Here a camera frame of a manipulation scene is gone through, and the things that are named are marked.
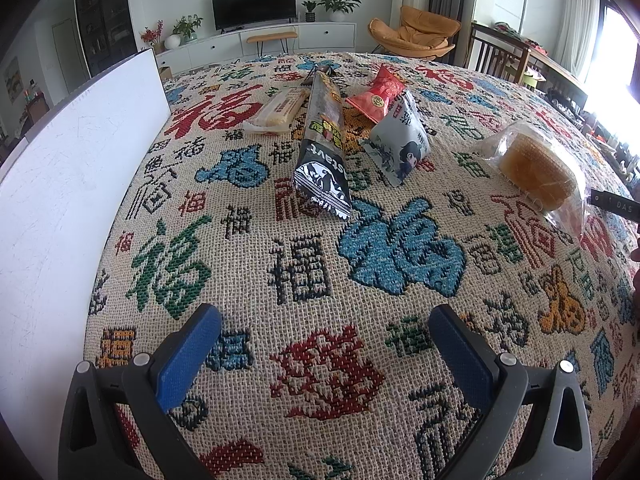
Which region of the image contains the pile of household clutter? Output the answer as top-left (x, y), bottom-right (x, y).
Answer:
top-left (545, 85), bottom-right (640, 181)

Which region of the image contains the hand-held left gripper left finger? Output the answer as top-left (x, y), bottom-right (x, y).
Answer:
top-left (57, 302), bottom-right (223, 480)

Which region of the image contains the tall dark cabinet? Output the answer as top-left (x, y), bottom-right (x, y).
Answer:
top-left (74, 0), bottom-right (138, 78)

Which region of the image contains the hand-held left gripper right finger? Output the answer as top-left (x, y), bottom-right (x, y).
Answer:
top-left (428, 304), bottom-right (596, 480)

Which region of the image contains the red flower arrangement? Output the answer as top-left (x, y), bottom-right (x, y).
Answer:
top-left (140, 20), bottom-right (166, 53)

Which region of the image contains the beige long snack packet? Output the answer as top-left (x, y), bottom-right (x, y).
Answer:
top-left (243, 85), bottom-right (313, 137)

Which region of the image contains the clear bread packet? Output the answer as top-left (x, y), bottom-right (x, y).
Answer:
top-left (470, 121), bottom-right (593, 241)

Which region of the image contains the orange lounge chair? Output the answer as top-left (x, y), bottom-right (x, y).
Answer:
top-left (367, 5), bottom-right (462, 61)

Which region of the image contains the bright window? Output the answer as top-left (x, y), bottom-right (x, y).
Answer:
top-left (582, 2), bottom-right (640, 121)

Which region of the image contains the grey triangular snack packet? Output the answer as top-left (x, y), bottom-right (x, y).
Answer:
top-left (359, 94), bottom-right (431, 188)

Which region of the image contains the green potted plant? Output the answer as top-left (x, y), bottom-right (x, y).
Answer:
top-left (172, 14), bottom-right (203, 43)

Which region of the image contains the wooden table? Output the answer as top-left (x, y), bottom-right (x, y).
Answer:
top-left (520, 42), bottom-right (591, 106)

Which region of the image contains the printed woven blanket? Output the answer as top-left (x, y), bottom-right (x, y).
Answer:
top-left (82, 50), bottom-right (640, 480)

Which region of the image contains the white sheer curtain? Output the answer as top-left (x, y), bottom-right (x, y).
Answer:
top-left (565, 0), bottom-right (603, 76)

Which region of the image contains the dark wooden chair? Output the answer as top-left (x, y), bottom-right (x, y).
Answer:
top-left (467, 22), bottom-right (531, 83)

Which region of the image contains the wooden stool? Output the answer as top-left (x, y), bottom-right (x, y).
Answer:
top-left (246, 30), bottom-right (299, 58)

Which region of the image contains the long black snack packet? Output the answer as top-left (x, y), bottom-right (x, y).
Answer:
top-left (291, 62), bottom-right (353, 223)

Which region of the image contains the white television cabinet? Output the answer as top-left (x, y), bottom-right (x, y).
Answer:
top-left (155, 21), bottom-right (358, 78)

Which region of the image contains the large leafy potted plant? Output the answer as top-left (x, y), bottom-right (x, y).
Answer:
top-left (317, 0), bottom-right (362, 23)

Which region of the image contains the white cardboard box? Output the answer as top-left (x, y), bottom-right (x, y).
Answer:
top-left (0, 47), bottom-right (173, 461)

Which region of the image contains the red snack packet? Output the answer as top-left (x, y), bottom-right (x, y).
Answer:
top-left (346, 64), bottom-right (407, 123)

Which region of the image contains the grey curtain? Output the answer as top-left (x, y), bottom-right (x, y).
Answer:
top-left (431, 0), bottom-right (481, 51)

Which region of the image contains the black television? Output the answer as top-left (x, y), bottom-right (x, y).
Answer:
top-left (211, 0), bottom-right (297, 32)

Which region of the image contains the framed wall picture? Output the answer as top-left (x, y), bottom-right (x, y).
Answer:
top-left (4, 57), bottom-right (23, 93)

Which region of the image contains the brown wooden sideboard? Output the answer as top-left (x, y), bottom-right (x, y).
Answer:
top-left (20, 87), bottom-right (51, 136)

